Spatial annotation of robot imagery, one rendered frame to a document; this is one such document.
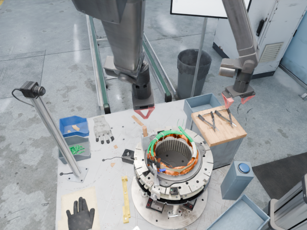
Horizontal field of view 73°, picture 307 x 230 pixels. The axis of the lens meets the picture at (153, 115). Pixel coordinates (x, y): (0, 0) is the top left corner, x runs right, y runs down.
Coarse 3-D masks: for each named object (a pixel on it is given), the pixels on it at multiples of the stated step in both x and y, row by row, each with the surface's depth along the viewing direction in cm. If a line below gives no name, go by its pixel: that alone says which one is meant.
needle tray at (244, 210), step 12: (240, 204) 78; (252, 204) 76; (228, 216) 76; (240, 216) 76; (252, 216) 76; (264, 216) 73; (216, 228) 73; (228, 228) 73; (240, 228) 73; (252, 228) 73
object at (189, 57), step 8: (184, 56) 249; (192, 56) 251; (208, 56) 239; (184, 64) 225; (192, 64) 258; (200, 64) 254; (208, 64) 225; (184, 72) 231; (192, 72) 226; (200, 72) 227
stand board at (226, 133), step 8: (200, 112) 106; (208, 112) 106; (224, 112) 106; (200, 120) 102; (208, 120) 102; (216, 120) 102; (224, 120) 102; (200, 128) 99; (208, 128) 99; (224, 128) 99; (232, 128) 99; (240, 128) 99; (208, 136) 95; (216, 136) 95; (224, 136) 95; (232, 136) 95; (240, 136) 96; (208, 144) 95; (216, 144) 94
